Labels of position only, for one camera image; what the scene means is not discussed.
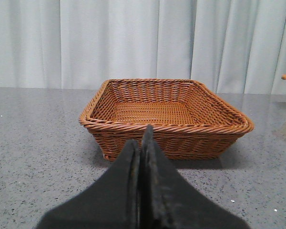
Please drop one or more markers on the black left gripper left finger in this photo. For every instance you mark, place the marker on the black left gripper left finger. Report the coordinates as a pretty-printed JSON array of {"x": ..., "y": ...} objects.
[{"x": 111, "y": 202}]

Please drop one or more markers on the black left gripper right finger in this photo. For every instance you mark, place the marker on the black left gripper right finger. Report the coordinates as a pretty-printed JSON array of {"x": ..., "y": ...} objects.
[{"x": 168, "y": 201}]

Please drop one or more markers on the brown wicker basket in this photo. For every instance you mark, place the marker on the brown wicker basket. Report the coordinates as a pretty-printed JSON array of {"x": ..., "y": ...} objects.
[{"x": 189, "y": 121}]

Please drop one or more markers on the white curtain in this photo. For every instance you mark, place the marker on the white curtain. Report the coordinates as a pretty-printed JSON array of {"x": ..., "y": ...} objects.
[{"x": 232, "y": 46}]

